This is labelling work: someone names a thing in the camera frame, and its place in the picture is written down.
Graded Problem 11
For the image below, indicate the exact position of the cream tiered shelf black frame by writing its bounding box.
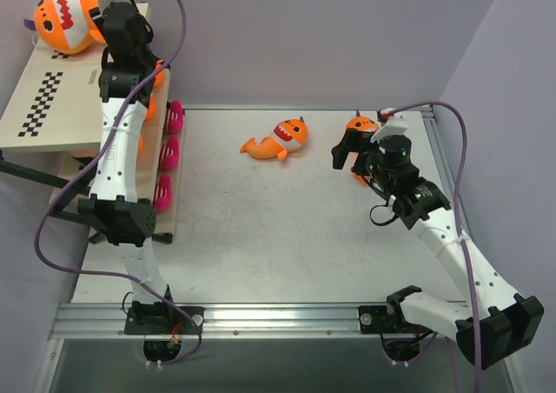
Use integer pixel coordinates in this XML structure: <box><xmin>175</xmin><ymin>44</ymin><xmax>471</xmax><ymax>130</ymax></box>
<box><xmin>1</xmin><ymin>42</ymin><xmax>183</xmax><ymax>243</ymax></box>

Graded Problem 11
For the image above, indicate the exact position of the orange shark plush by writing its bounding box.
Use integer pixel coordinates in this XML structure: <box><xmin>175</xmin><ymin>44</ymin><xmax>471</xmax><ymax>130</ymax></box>
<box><xmin>345</xmin><ymin>110</ymin><xmax>380</xmax><ymax>186</ymax></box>
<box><xmin>240</xmin><ymin>117</ymin><xmax>309</xmax><ymax>161</ymax></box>
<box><xmin>23</xmin><ymin>0</ymin><xmax>105</xmax><ymax>55</ymax></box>

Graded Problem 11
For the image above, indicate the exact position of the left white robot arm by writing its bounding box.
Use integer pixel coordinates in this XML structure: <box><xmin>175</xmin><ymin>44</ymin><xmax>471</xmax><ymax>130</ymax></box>
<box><xmin>78</xmin><ymin>0</ymin><xmax>175</xmax><ymax>333</ymax></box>

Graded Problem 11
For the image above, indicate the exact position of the white pink glasses plush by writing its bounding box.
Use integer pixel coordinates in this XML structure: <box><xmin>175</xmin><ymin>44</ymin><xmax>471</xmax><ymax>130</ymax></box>
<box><xmin>153</xmin><ymin>174</ymin><xmax>173</xmax><ymax>213</ymax></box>
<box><xmin>158</xmin><ymin>136</ymin><xmax>180</xmax><ymax>171</ymax></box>

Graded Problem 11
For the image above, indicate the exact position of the black haired doll plush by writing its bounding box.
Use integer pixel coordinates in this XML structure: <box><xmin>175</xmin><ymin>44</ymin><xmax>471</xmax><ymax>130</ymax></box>
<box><xmin>145</xmin><ymin>95</ymin><xmax>156</xmax><ymax>122</ymax></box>
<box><xmin>153</xmin><ymin>60</ymin><xmax>165</xmax><ymax>88</ymax></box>
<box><xmin>137</xmin><ymin>134</ymin><xmax>144</xmax><ymax>157</ymax></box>

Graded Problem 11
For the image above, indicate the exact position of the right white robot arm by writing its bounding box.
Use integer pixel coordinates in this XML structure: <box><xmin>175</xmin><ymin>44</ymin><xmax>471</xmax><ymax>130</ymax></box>
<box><xmin>331</xmin><ymin>129</ymin><xmax>544</xmax><ymax>370</ymax></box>

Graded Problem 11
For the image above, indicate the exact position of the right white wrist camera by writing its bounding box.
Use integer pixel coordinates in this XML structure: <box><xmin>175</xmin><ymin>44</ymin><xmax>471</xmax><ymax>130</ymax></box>
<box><xmin>371</xmin><ymin>108</ymin><xmax>408</xmax><ymax>143</ymax></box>

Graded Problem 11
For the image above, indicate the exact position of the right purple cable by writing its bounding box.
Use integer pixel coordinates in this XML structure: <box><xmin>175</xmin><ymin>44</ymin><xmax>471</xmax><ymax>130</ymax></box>
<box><xmin>386</xmin><ymin>101</ymin><xmax>483</xmax><ymax>393</ymax></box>

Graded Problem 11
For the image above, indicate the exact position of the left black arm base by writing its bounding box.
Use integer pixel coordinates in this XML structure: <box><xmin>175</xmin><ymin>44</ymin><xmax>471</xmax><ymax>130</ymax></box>
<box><xmin>123</xmin><ymin>302</ymin><xmax>205</xmax><ymax>367</ymax></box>

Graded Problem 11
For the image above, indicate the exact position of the white pink plush on shelf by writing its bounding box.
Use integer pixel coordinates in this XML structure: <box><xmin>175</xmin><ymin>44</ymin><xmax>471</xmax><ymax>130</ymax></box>
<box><xmin>163</xmin><ymin>100</ymin><xmax>185</xmax><ymax>134</ymax></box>

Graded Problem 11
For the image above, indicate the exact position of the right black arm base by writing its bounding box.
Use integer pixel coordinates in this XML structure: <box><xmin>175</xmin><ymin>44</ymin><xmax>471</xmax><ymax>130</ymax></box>
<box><xmin>357</xmin><ymin>285</ymin><xmax>436</xmax><ymax>367</ymax></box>

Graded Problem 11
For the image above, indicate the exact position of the aluminium table side rail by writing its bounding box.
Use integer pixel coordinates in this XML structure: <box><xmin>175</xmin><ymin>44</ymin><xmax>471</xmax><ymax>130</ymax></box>
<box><xmin>420</xmin><ymin>104</ymin><xmax>483</xmax><ymax>281</ymax></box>

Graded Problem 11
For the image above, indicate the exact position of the aluminium mounting rail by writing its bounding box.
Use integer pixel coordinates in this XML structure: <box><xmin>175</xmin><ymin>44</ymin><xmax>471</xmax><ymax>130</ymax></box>
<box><xmin>49</xmin><ymin>303</ymin><xmax>455</xmax><ymax>340</ymax></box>

